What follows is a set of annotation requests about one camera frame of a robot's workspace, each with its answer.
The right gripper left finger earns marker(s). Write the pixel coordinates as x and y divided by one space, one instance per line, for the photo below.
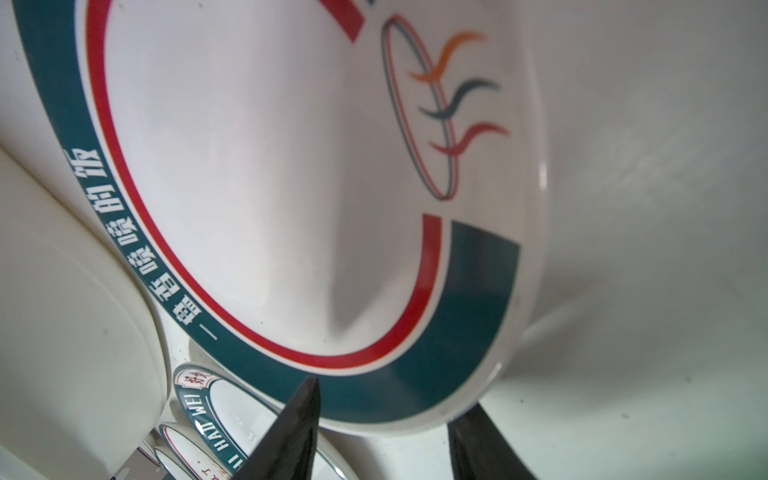
288 448

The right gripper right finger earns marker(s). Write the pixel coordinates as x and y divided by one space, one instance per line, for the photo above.
478 450

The green rim hao wei plate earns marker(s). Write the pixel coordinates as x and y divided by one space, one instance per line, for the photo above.
232 421

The green red rim plate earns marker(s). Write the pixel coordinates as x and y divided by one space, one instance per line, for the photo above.
351 190

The white plastic bin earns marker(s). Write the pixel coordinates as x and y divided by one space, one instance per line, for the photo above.
83 375

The orange sunburst plate centre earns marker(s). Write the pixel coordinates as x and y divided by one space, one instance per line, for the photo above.
189 448

